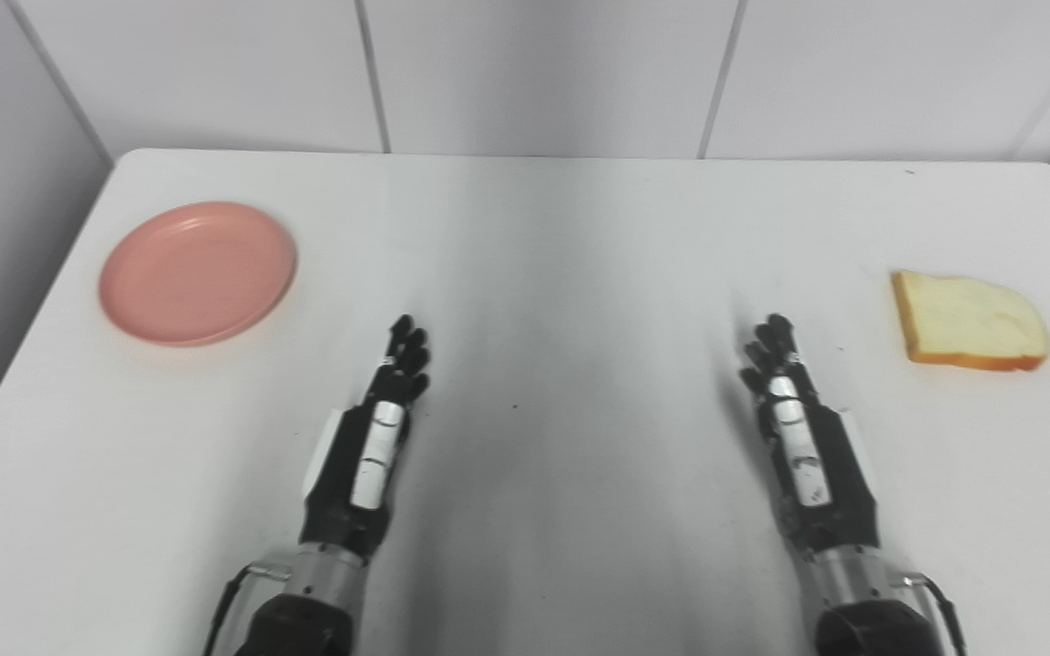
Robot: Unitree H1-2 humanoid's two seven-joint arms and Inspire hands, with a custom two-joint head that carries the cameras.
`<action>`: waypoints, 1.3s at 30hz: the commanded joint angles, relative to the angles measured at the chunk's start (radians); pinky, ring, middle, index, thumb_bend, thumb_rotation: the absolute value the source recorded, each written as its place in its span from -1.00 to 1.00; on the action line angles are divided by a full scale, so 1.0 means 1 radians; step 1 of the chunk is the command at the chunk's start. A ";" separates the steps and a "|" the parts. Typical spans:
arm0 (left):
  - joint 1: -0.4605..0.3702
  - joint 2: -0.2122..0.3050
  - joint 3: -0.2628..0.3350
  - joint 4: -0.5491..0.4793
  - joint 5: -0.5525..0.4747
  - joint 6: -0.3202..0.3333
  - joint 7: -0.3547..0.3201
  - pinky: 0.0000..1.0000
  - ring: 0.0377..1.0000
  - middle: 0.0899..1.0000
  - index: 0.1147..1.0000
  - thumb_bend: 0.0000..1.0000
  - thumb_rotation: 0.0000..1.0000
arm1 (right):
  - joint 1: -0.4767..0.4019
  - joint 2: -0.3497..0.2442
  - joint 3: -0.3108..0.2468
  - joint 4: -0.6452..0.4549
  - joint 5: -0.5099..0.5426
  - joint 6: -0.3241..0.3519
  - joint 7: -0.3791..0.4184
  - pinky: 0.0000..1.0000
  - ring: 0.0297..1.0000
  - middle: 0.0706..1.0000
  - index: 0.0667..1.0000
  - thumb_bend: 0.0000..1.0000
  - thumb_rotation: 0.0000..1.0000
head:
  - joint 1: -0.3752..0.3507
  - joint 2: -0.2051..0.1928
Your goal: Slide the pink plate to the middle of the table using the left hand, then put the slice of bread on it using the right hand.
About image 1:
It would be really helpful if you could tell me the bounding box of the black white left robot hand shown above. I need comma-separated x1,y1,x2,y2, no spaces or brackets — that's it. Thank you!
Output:
302,315,431,559

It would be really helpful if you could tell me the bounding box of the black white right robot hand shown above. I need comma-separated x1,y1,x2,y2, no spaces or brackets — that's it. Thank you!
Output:
739,314,881,555

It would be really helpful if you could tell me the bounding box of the slice of white bread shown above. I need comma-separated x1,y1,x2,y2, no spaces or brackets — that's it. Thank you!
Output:
890,270,1050,372

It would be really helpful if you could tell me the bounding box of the pink round plate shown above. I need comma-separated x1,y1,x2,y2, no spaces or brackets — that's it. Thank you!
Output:
98,201,298,348

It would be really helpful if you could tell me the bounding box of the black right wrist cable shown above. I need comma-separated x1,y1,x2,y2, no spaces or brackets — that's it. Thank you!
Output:
908,572,969,656

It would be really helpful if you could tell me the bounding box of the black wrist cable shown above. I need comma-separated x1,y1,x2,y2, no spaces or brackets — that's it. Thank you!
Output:
203,563,293,656
908,572,969,656

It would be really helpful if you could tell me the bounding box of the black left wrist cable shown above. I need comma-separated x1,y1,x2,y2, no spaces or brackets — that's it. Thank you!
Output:
203,563,293,656

